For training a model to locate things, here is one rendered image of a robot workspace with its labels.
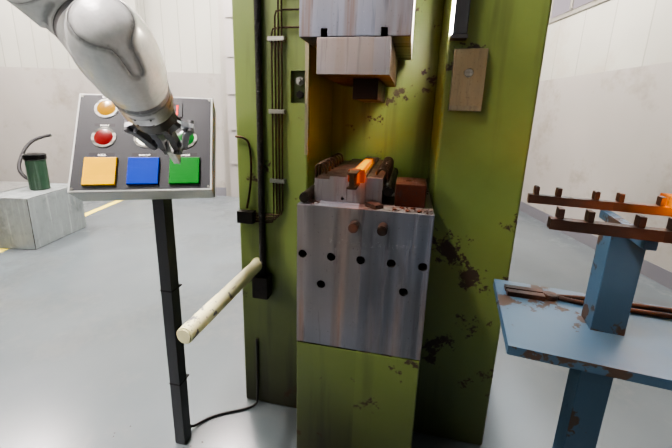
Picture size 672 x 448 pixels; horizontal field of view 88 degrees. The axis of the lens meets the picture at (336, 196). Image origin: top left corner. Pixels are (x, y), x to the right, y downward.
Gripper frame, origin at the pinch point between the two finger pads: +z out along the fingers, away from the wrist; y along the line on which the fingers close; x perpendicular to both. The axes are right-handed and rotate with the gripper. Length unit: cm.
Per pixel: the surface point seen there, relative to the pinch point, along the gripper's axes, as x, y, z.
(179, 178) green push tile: -2.0, -1.2, 12.3
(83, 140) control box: 8.9, -24.7, 13.0
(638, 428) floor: -95, 162, 49
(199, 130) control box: 12.3, 3.4, 13.0
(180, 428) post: -75, -10, 69
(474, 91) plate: 17, 80, -4
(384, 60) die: 23, 52, -8
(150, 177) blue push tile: -1.7, -8.2, 12.3
